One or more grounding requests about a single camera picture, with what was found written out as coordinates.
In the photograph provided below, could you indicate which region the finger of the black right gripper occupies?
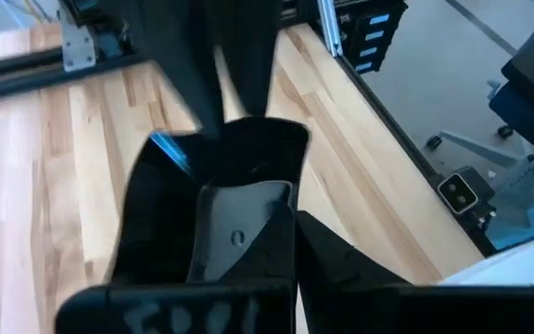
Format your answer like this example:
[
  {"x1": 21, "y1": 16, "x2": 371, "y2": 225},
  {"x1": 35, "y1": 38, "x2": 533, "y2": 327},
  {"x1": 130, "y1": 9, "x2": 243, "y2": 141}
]
[
  {"x1": 218, "y1": 0, "x2": 283, "y2": 120},
  {"x1": 136, "y1": 0, "x2": 225, "y2": 136}
]

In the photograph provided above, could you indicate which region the silver aluminium post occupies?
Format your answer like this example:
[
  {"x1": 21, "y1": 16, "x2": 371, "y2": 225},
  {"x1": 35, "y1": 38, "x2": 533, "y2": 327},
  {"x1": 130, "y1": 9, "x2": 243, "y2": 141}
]
[{"x1": 316, "y1": 0, "x2": 345, "y2": 58}]

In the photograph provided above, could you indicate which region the blue fabric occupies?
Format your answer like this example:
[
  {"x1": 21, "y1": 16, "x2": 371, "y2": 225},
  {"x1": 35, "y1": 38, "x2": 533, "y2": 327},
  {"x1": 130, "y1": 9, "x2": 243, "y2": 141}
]
[{"x1": 484, "y1": 134, "x2": 534, "y2": 251}]

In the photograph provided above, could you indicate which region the small black square plate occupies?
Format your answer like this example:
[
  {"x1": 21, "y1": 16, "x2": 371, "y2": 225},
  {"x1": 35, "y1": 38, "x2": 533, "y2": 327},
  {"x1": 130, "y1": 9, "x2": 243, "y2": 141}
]
[{"x1": 110, "y1": 115, "x2": 311, "y2": 285}]

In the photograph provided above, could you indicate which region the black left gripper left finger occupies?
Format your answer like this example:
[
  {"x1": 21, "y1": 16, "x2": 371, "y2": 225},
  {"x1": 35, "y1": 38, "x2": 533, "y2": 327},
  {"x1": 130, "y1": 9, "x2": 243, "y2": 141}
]
[{"x1": 56, "y1": 204, "x2": 296, "y2": 334}]

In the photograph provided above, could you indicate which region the silver metal corner bracket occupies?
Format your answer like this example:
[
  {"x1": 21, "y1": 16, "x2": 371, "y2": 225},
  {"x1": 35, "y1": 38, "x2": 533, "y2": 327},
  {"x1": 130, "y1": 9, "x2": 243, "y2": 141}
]
[{"x1": 60, "y1": 6, "x2": 97, "y2": 73}]

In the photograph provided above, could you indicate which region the black table-level camera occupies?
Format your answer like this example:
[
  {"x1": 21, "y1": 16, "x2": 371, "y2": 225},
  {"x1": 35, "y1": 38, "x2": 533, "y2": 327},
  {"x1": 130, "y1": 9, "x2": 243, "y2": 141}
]
[{"x1": 436, "y1": 165, "x2": 498, "y2": 228}]

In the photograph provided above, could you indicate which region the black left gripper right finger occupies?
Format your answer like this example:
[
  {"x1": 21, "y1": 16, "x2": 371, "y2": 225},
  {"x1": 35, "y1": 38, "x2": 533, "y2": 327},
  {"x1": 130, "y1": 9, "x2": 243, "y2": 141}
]
[{"x1": 297, "y1": 211, "x2": 534, "y2": 334}]

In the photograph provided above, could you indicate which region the black aluminium rig frame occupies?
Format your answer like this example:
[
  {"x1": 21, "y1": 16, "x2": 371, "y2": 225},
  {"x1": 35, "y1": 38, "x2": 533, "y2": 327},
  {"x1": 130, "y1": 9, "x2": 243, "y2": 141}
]
[{"x1": 0, "y1": 45, "x2": 150, "y2": 104}]

